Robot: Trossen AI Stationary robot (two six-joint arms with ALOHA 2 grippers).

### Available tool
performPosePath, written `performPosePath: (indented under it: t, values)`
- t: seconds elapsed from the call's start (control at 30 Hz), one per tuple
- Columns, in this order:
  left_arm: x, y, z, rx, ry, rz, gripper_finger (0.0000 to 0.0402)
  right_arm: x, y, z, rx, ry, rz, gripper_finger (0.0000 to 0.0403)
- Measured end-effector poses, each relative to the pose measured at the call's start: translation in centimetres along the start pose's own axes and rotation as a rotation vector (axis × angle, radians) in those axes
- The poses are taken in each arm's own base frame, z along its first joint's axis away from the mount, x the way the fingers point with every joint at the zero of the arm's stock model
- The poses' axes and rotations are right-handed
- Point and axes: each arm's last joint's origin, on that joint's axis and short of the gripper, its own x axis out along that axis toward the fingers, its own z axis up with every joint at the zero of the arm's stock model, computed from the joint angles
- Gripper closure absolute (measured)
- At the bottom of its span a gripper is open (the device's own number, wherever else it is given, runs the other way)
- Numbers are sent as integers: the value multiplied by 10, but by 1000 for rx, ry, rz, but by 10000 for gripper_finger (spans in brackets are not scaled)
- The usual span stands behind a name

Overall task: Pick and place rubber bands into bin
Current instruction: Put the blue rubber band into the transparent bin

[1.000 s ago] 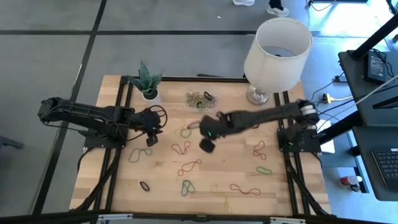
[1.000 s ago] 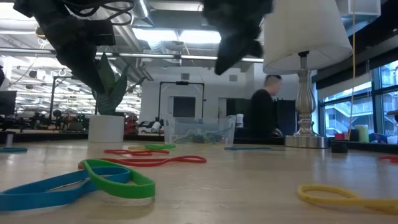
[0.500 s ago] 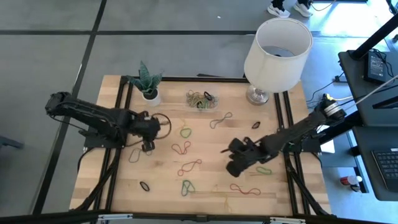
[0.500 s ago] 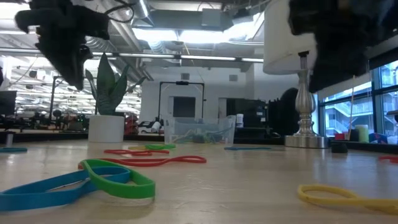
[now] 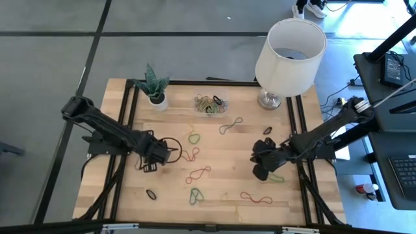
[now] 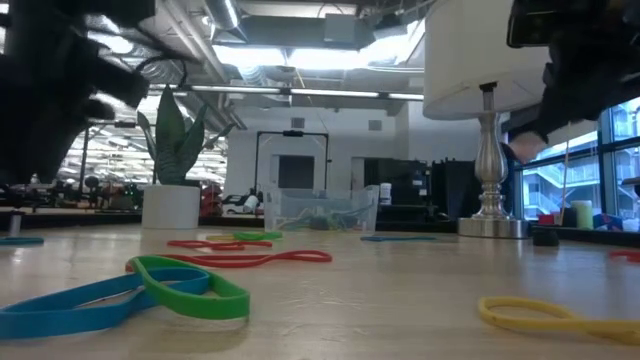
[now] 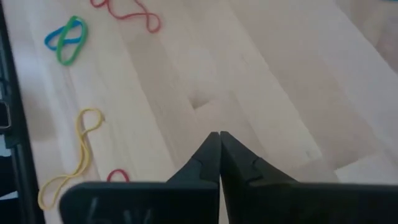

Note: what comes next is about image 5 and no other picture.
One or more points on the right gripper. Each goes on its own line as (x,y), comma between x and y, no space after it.
(279,157)

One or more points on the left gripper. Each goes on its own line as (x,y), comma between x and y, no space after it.
(156,151)

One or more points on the green rubber band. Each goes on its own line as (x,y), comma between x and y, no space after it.
(283,178)
(199,138)
(202,195)

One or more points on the black rubber band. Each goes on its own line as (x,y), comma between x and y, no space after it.
(148,191)
(215,97)
(269,129)

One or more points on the red rubber band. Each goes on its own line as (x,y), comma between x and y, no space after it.
(252,197)
(198,172)
(190,160)

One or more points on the grey rubber band top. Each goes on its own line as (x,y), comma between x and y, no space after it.
(230,125)

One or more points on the yellow rubber band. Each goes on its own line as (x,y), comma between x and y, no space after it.
(237,211)

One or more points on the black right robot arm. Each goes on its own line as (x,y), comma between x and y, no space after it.
(328,125)

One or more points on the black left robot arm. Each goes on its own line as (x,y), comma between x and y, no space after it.
(110,128)

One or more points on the clear plastic bin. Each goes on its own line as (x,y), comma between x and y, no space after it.
(224,109)

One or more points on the snake plant in white pot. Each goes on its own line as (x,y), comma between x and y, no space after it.
(162,105)

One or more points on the table lamp white shade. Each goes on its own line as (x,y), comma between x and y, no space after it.
(276,65)

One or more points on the yellow power plug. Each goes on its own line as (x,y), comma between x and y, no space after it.
(340,102)

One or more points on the red white bottle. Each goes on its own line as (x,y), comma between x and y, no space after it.
(365,188)

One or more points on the black desk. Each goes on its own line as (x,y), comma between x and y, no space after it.
(364,71)

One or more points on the dark chair base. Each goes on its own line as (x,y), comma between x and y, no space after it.
(9,149)

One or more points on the black keyboard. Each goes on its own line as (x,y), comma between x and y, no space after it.
(404,175)

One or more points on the person's shoe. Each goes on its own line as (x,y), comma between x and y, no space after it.
(297,11)
(317,9)

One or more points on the black power adapter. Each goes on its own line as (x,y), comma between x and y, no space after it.
(391,70)

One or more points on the black diagonal pole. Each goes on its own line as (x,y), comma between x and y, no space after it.
(390,40)

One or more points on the silver aluminium bracket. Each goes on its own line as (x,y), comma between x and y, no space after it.
(120,226)
(300,230)

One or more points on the black aluminium rig frame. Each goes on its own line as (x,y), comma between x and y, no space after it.
(195,83)

